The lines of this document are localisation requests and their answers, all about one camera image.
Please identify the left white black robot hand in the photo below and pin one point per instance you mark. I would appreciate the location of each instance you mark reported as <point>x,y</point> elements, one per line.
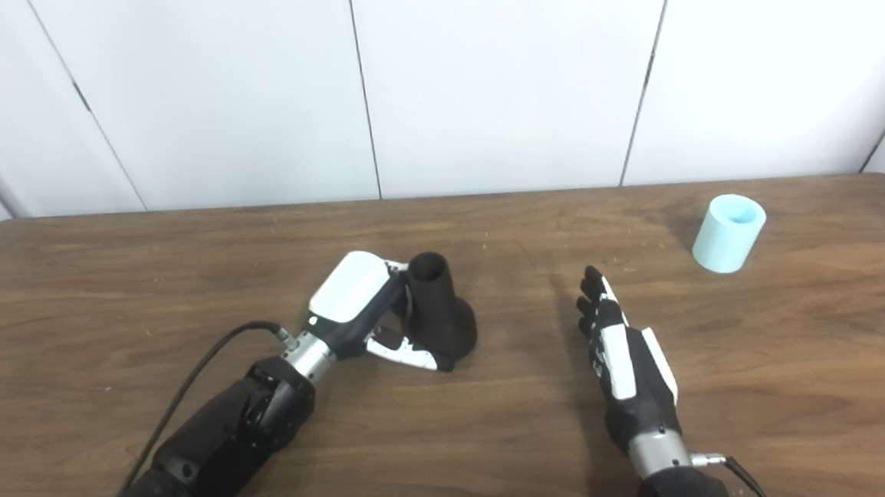
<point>349,289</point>

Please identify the black flared nozzle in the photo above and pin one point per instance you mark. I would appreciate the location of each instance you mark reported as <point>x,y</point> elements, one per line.
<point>447,325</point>

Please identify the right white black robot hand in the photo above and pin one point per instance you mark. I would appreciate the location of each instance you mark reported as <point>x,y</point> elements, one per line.
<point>640,398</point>

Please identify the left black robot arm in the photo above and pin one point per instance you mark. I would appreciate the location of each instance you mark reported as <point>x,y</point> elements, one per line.
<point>216,439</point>

